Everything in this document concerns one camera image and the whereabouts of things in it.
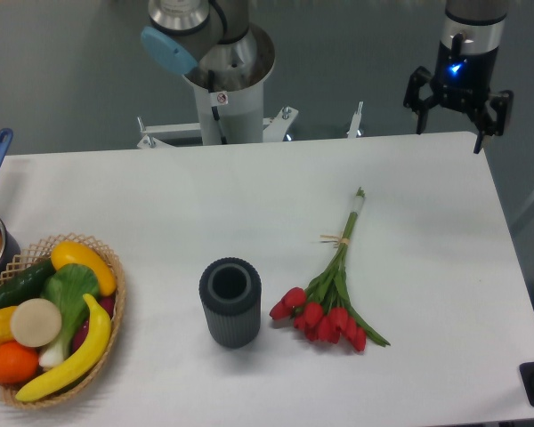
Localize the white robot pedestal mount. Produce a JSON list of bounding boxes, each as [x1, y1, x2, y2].
[[135, 66, 365, 150]]

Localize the red vegetable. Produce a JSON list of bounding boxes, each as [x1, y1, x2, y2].
[[71, 296, 115, 353]]

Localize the dark green cucumber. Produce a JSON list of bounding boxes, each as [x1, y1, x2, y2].
[[0, 259, 55, 309]]

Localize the woven wicker basket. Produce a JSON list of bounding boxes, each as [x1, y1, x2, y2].
[[0, 233, 125, 410]]

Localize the green bok choy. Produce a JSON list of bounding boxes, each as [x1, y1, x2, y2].
[[39, 263, 100, 370]]

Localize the red tulip bouquet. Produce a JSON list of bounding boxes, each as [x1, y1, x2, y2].
[[269, 189, 390, 353]]

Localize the orange fruit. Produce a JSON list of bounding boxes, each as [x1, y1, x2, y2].
[[0, 341, 38, 384]]

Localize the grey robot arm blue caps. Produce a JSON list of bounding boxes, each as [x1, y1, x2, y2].
[[141, 1, 514, 153]]

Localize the yellow squash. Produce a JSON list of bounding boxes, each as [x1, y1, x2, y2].
[[51, 240, 117, 297]]

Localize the yellow banana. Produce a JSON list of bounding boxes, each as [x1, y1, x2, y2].
[[15, 294, 111, 403]]

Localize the dark grey ribbed vase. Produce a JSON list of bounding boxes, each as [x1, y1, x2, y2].
[[198, 257, 262, 349]]

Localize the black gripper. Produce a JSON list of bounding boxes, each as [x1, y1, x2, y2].
[[403, 43, 514, 154]]

